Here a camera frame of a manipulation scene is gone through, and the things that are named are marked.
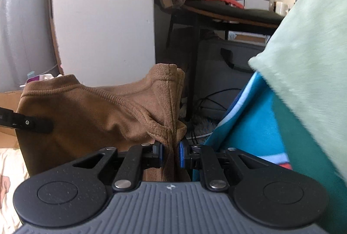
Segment grey plastic-wrapped roll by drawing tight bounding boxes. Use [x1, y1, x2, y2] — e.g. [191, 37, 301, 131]
[0, 0, 59, 92]

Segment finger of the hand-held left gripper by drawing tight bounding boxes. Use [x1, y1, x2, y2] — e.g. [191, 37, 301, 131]
[0, 107, 53, 134]

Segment grey fluffy rug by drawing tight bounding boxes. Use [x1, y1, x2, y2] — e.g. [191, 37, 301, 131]
[187, 117, 217, 142]

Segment bear print bed sheet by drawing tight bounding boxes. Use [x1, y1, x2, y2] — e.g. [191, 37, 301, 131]
[0, 147, 31, 234]

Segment purple and white pouch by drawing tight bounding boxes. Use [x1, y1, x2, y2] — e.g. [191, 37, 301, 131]
[33, 74, 56, 86]

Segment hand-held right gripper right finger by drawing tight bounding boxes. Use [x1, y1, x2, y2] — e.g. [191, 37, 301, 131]
[177, 141, 267, 191]

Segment teal printed blanket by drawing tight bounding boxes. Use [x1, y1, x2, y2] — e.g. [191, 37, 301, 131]
[191, 71, 347, 234]

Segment mint green fleece blanket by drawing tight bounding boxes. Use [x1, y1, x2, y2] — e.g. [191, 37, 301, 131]
[248, 0, 347, 177]

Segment grey bag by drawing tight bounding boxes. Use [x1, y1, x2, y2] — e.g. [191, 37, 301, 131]
[195, 40, 270, 115]

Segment brown printed t-shirt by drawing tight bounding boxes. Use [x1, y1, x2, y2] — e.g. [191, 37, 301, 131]
[16, 63, 192, 183]

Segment black cables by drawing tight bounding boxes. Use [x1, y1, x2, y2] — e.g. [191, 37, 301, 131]
[187, 88, 242, 140]

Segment black chair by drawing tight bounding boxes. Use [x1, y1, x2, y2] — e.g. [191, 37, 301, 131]
[165, 0, 285, 122]

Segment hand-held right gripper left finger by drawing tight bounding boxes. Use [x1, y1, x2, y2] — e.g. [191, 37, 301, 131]
[70, 141, 165, 191]

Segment brown cardboard box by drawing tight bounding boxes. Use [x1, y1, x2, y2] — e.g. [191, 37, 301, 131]
[0, 90, 28, 149]

